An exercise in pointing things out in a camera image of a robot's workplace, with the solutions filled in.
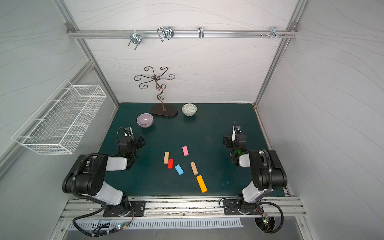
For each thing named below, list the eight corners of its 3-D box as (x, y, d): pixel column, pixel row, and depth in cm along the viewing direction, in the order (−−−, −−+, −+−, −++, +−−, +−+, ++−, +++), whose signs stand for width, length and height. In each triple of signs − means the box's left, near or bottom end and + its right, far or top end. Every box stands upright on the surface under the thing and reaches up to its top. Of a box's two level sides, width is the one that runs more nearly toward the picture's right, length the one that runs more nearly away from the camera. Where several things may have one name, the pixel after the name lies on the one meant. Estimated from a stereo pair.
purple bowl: (136, 127, 106) (134, 123, 102) (140, 117, 113) (138, 112, 109) (152, 127, 106) (151, 123, 102) (155, 117, 113) (154, 112, 109)
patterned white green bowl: (181, 119, 117) (180, 112, 111) (182, 110, 124) (181, 103, 117) (197, 119, 117) (197, 112, 111) (197, 110, 124) (197, 103, 117)
